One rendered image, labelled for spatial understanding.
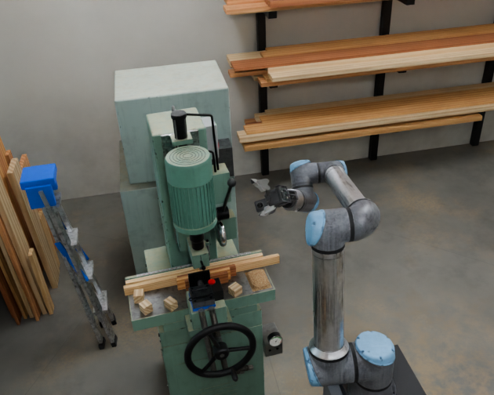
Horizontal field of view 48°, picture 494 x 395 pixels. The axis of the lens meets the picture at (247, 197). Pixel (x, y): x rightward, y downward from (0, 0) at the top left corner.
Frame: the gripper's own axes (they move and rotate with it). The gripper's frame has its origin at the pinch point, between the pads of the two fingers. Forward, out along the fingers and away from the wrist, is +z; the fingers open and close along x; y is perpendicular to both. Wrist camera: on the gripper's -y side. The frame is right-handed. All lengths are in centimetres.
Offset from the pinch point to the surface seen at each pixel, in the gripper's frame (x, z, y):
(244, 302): 35.0, -13.3, -27.9
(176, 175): -10.0, 28.3, -10.0
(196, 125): -35.6, 9.6, -12.2
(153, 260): 3, -10, -76
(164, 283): 20, 7, -52
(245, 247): -21, -140, -127
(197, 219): 3.7, 14.8, -17.5
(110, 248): -43, -79, -201
